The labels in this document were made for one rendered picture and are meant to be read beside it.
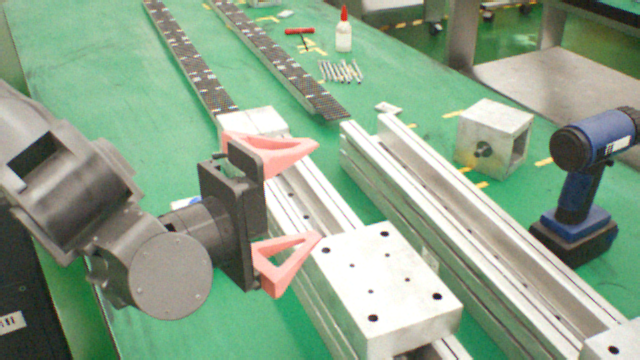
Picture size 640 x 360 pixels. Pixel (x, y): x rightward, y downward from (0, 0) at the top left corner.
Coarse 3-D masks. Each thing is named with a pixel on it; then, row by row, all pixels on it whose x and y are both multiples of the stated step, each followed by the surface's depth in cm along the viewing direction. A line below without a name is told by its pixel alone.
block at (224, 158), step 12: (264, 108) 106; (216, 120) 104; (228, 120) 102; (240, 120) 102; (252, 120) 102; (264, 120) 102; (276, 120) 102; (252, 132) 98; (264, 132) 98; (276, 132) 99; (288, 132) 100; (216, 156) 101; (228, 156) 102; (228, 168) 103
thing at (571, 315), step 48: (384, 144) 103; (384, 192) 93; (432, 192) 91; (480, 192) 86; (432, 240) 82; (480, 240) 81; (528, 240) 76; (480, 288) 73; (528, 288) 73; (576, 288) 69; (528, 336) 66; (576, 336) 66
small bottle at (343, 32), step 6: (342, 12) 149; (342, 18) 149; (342, 24) 150; (348, 24) 150; (342, 30) 150; (348, 30) 150; (342, 36) 151; (348, 36) 151; (342, 42) 152; (348, 42) 152; (342, 48) 152; (348, 48) 153
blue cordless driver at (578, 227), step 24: (600, 120) 76; (624, 120) 76; (552, 144) 76; (576, 144) 73; (600, 144) 74; (624, 144) 76; (576, 168) 74; (600, 168) 78; (576, 192) 79; (552, 216) 84; (576, 216) 81; (600, 216) 83; (552, 240) 82; (576, 240) 82; (600, 240) 84; (576, 264) 84
